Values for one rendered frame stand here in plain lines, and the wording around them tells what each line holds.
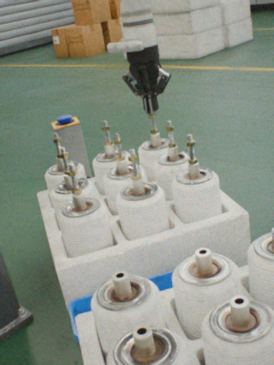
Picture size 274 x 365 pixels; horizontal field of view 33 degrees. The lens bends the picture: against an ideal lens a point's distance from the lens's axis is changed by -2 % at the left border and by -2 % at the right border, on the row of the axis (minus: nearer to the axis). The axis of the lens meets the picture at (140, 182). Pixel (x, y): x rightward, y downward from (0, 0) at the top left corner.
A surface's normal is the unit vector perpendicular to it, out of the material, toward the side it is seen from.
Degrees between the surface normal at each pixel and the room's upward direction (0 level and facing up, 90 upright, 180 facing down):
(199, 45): 90
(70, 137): 90
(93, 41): 90
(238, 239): 90
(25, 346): 0
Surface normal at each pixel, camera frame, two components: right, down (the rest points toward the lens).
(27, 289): -0.16, -0.90
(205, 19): 0.71, 0.18
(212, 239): 0.29, 0.35
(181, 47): -0.65, 0.40
